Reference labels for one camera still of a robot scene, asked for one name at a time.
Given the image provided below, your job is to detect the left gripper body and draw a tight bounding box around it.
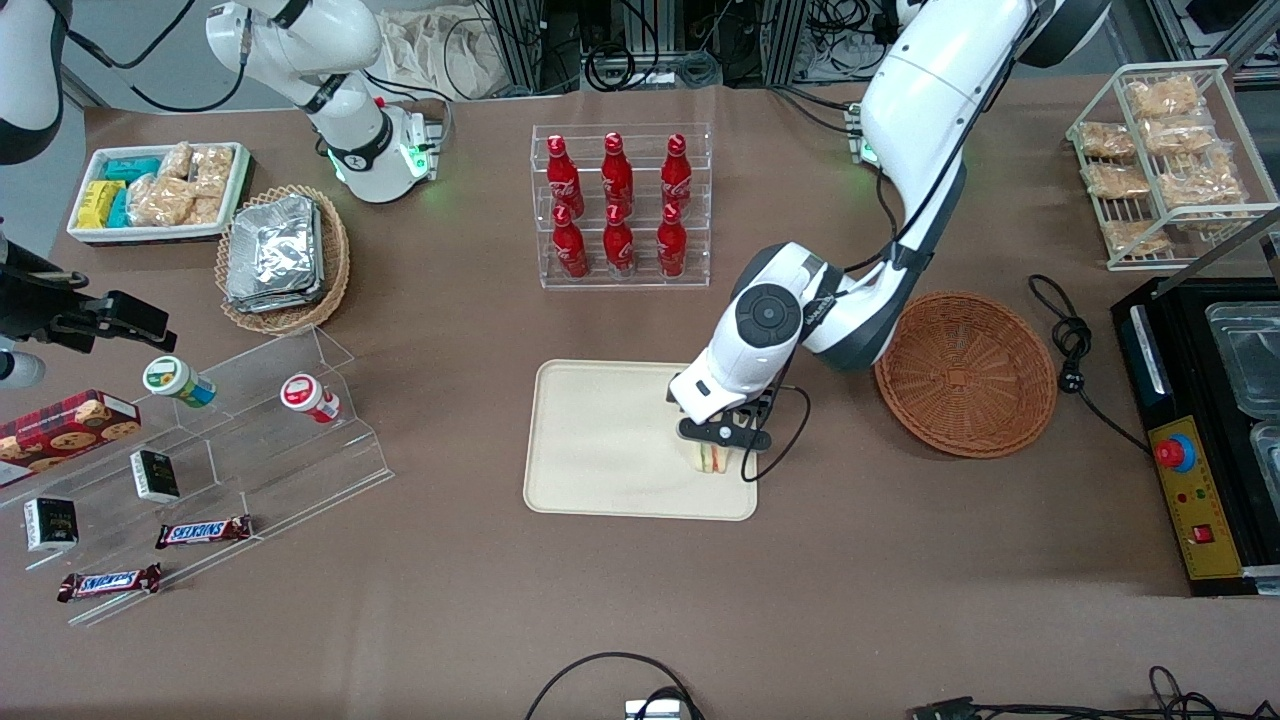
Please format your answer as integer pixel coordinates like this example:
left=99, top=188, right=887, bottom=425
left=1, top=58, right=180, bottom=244
left=667, top=368, right=779, bottom=429

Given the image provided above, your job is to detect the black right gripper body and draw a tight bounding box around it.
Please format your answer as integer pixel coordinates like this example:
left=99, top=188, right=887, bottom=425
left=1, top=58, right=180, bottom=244
left=0, top=235, right=101, bottom=346

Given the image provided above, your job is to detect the triangular sandwich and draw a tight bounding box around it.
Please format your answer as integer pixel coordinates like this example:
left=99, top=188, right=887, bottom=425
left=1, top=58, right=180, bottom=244
left=693, top=440, right=743, bottom=477

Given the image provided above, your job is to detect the beige plastic tray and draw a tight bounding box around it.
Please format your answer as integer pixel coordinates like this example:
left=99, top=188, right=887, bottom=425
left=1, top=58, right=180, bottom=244
left=523, top=359, right=759, bottom=522

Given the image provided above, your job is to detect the light wicker basket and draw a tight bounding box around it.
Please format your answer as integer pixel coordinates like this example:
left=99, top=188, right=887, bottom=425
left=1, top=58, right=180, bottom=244
left=215, top=184, right=352, bottom=337

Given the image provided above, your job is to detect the brown round wicker basket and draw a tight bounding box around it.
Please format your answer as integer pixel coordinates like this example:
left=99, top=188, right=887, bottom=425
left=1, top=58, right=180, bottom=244
left=874, top=291, right=1059, bottom=459

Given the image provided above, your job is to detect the green-lidded snack cup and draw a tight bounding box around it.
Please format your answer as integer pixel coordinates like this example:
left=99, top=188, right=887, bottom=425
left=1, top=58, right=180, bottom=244
left=142, top=355, right=217, bottom=409

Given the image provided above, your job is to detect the white rectangular snack bin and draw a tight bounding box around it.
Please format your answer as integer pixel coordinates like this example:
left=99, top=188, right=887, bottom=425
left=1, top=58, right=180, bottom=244
left=68, top=142, right=253, bottom=246

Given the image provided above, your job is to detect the red tartan cookie box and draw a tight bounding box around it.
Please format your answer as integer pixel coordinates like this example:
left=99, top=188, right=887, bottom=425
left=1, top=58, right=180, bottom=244
left=0, top=389, right=142, bottom=489

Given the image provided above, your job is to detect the yellow snack packet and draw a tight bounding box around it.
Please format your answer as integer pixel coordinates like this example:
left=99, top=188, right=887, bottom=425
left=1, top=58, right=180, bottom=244
left=76, top=180, right=127, bottom=230

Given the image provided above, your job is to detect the silver foil pack stack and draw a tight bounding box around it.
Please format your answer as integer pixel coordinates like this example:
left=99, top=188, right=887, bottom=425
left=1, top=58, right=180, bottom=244
left=224, top=194, right=327, bottom=315

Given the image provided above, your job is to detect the red cola bottle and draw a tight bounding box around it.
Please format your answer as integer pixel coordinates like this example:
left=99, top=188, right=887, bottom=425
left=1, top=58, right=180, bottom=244
left=553, top=204, right=590, bottom=279
left=602, top=132, right=635, bottom=213
left=661, top=133, right=694, bottom=211
left=656, top=203, right=689, bottom=278
left=603, top=203, right=636, bottom=277
left=546, top=134, right=585, bottom=216

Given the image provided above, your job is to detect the small black tea box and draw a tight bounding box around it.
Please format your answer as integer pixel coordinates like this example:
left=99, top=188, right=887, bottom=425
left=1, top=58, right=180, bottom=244
left=130, top=449, right=182, bottom=504
left=23, top=496, right=79, bottom=553

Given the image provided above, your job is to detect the red-lidded snack cup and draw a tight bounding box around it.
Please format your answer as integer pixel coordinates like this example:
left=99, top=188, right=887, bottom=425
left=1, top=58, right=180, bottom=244
left=280, top=372, right=342, bottom=425

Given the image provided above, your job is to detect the clear acrylic bottle rack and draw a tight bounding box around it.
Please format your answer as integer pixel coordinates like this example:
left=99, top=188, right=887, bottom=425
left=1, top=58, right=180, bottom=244
left=531, top=123, right=712, bottom=291

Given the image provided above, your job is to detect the clear acrylic stepped display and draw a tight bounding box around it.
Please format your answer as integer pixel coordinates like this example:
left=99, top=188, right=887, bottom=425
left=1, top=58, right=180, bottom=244
left=0, top=323, right=394, bottom=628

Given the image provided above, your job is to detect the Snickers chocolate bar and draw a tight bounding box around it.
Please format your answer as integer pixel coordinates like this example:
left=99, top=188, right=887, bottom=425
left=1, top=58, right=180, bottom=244
left=155, top=515, right=253, bottom=550
left=57, top=563, right=163, bottom=603

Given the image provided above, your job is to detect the cream cloth bag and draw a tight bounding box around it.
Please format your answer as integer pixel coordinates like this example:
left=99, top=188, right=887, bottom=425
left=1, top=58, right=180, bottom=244
left=378, top=8, right=513, bottom=101

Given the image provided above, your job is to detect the bagged fried snack pack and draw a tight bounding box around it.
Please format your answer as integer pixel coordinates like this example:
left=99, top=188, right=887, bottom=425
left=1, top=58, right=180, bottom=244
left=1128, top=76, right=1203, bottom=121
left=1084, top=162, right=1153, bottom=200
left=1143, top=117, right=1217, bottom=157
left=1103, top=219, right=1173, bottom=258
left=1078, top=121, right=1137, bottom=161
left=1158, top=150, right=1248, bottom=208

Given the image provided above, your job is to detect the black machine with yellow panel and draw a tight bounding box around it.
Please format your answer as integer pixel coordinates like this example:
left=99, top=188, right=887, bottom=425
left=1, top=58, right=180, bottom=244
left=1111, top=275, right=1280, bottom=599

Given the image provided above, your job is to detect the large metal insert pan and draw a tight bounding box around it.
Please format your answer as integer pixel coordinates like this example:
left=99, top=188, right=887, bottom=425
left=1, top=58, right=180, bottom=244
left=1205, top=300, right=1280, bottom=419

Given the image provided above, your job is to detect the grey metal bar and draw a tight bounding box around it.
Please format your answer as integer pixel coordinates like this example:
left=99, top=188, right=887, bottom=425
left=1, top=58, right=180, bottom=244
left=1150, top=203, right=1280, bottom=293

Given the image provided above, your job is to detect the small metal insert pan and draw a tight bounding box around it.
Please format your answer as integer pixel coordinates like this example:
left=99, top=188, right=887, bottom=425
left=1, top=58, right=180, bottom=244
left=1248, top=420, right=1280, bottom=491

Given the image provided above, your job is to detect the black looped cable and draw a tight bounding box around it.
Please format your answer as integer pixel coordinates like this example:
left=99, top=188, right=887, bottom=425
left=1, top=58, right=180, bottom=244
left=524, top=652, right=706, bottom=720

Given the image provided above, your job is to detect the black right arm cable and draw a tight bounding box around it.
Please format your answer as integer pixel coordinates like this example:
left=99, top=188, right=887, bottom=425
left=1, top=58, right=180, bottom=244
left=60, top=0, right=251, bottom=113

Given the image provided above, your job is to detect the black cable with connector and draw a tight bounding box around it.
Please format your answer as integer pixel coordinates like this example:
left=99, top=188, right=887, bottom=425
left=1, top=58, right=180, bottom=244
left=908, top=665, right=1280, bottom=720

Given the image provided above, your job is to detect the black power cable with plug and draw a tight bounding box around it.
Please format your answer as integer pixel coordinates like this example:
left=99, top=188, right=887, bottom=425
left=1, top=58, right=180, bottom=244
left=1028, top=274, right=1151, bottom=453

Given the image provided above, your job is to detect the black coiled cable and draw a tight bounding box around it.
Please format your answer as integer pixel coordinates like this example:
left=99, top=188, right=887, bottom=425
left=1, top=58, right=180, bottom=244
left=583, top=0, right=666, bottom=93

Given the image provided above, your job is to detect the aluminium frame post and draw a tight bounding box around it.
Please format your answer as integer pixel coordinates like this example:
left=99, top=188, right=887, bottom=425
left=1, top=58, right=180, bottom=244
left=762, top=0, right=809, bottom=86
left=488, top=0, right=549, bottom=93

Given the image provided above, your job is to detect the white wire rack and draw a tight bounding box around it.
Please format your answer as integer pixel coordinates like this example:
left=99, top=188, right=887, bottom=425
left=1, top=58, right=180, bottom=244
left=1065, top=58, right=1257, bottom=273

